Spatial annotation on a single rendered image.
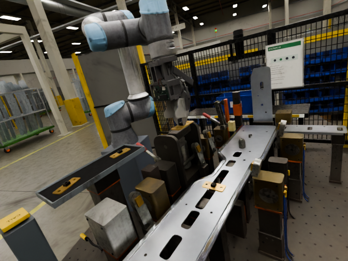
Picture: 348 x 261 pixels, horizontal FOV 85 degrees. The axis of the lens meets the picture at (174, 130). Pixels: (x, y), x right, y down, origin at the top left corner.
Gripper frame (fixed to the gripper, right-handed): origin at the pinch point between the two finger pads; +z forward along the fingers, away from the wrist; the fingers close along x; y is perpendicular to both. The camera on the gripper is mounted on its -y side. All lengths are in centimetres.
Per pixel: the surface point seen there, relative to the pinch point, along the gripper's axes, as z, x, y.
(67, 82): -48, -748, -282
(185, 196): 27.5, -1.4, 4.9
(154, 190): 19.4, -6.0, 14.3
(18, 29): -212, -680, -174
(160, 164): 19.4, -15.5, 0.5
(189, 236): 27.5, 9.3, 18.4
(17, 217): 11, -24, 46
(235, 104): 16, -14, -78
